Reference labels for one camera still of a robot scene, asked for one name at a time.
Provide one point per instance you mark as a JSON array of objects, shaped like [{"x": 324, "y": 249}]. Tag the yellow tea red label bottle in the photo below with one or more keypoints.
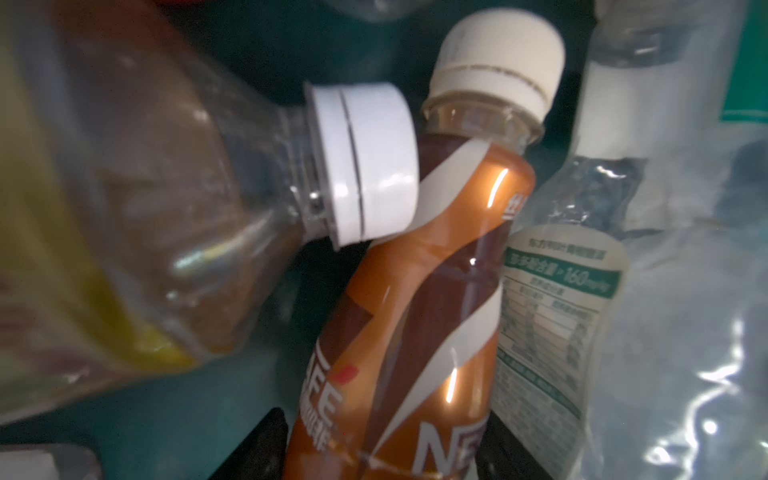
[{"x": 151, "y": 201}]

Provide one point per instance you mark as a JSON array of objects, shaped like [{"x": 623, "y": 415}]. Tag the clear green cap bottle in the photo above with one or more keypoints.
[{"x": 634, "y": 322}]

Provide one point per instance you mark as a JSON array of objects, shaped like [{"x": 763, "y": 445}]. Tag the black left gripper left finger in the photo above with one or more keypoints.
[{"x": 261, "y": 455}]

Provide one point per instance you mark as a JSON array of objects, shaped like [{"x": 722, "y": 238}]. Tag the brown coffee bottle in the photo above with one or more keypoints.
[{"x": 399, "y": 381}]

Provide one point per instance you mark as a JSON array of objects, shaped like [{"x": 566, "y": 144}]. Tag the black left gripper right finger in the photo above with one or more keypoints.
[{"x": 502, "y": 456}]

